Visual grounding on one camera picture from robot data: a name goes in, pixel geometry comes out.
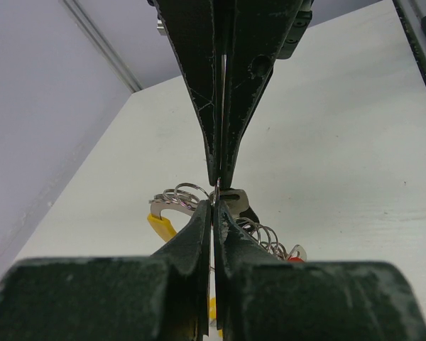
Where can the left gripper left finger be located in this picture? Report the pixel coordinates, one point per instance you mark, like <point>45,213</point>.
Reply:
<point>184,309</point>

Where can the keyring bunch with colourful tags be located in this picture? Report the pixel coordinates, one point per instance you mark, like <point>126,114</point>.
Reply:
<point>182,199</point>

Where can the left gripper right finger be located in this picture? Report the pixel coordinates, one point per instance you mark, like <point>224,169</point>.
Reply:
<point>243,280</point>

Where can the left aluminium frame post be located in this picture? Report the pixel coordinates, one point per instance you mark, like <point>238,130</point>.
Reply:
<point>101,44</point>

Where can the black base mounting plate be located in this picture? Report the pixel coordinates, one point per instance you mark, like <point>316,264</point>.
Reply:
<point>412,16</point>

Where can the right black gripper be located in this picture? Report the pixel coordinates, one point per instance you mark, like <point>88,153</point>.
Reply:
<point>260,32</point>

